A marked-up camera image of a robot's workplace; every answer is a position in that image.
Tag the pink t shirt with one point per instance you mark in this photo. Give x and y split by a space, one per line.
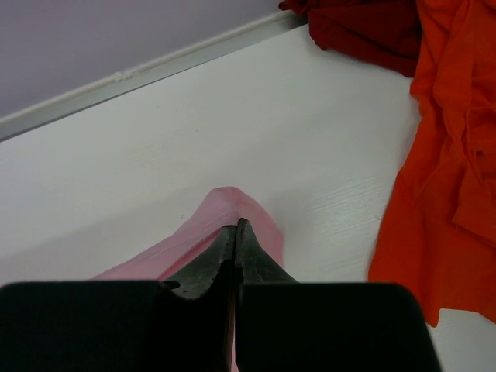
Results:
229 241

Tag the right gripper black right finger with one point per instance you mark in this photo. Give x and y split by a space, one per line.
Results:
285 325

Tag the orange t shirt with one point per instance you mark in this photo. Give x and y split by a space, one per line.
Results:
437 236

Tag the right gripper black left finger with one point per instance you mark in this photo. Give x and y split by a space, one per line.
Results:
82 326

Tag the metal rail table back edge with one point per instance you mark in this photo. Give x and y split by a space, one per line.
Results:
125 81

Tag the dark red t shirt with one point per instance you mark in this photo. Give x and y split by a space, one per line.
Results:
386 33

